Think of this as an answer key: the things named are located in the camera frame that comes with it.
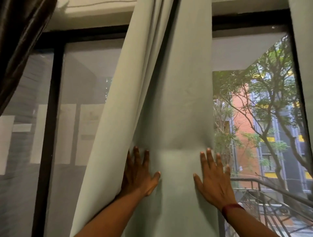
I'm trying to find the person's right hand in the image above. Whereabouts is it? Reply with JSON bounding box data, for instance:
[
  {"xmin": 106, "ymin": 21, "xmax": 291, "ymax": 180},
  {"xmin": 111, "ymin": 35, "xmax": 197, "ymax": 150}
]
[{"xmin": 193, "ymin": 147, "xmax": 238, "ymax": 211}]

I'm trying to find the light teal curtain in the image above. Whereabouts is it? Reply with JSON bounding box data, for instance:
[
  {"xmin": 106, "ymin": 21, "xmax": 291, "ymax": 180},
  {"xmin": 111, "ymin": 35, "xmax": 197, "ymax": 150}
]
[
  {"xmin": 69, "ymin": 0, "xmax": 219, "ymax": 237},
  {"xmin": 288, "ymin": 0, "xmax": 313, "ymax": 147}
]

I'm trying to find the person's left hand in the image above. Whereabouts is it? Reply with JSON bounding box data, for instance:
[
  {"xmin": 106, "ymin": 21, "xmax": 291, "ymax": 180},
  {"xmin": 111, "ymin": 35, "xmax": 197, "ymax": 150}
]
[{"xmin": 120, "ymin": 146, "xmax": 162, "ymax": 198}]

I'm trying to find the red wrist thread band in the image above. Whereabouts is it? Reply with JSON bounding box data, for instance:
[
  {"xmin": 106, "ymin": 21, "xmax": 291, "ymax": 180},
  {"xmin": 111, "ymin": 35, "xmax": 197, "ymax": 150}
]
[{"xmin": 221, "ymin": 203, "xmax": 246, "ymax": 221}]

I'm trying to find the person's left forearm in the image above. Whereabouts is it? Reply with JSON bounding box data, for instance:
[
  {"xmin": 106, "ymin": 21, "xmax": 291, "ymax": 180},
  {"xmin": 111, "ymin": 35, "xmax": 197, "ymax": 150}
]
[{"xmin": 73, "ymin": 188, "xmax": 148, "ymax": 237}]

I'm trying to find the dark brown satin curtain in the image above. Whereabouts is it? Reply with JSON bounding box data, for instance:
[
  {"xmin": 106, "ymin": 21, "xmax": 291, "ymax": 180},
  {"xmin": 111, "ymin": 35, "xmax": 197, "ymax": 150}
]
[{"xmin": 0, "ymin": 0, "xmax": 58, "ymax": 116}]

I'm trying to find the white paper sheet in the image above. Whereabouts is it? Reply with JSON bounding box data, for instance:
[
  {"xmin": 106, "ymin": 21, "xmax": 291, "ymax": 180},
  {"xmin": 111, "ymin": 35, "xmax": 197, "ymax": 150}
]
[{"xmin": 75, "ymin": 104, "xmax": 106, "ymax": 166}]

